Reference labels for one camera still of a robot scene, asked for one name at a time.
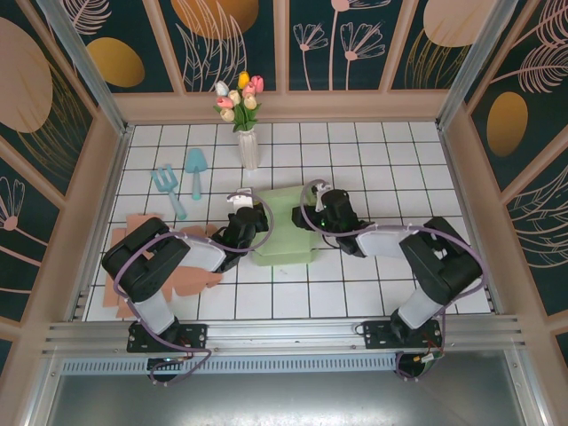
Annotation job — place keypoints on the green paper box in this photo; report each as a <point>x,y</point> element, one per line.
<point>284,231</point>

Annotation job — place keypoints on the artificial tulip bouquet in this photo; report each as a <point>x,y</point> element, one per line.
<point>237,100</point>

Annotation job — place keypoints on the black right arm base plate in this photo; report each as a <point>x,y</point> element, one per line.
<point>377,335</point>

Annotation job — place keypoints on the aluminium frame post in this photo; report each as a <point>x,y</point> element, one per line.
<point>470,66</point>
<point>89,71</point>

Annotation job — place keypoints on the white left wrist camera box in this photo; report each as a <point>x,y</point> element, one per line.
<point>242,199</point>

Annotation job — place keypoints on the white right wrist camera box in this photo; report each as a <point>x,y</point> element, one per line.
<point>320,195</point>

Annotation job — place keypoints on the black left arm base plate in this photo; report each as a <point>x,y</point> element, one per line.
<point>195,337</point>

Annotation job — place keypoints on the aluminium mounting rail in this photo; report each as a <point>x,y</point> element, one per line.
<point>284,333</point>

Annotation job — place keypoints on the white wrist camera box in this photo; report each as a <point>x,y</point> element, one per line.
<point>320,195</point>
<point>242,199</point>

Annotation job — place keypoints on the teal garden trowel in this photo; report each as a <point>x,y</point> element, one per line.
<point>196,164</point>

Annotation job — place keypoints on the white ribbed vase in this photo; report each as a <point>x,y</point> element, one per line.
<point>248,151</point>

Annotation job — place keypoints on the orange paper box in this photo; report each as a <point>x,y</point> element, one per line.
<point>191,284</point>

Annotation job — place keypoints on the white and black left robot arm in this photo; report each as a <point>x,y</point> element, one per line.
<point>146,262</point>

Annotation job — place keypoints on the teal garden fork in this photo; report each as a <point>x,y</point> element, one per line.
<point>168,186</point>

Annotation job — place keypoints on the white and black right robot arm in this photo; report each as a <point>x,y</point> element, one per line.
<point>444,266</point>

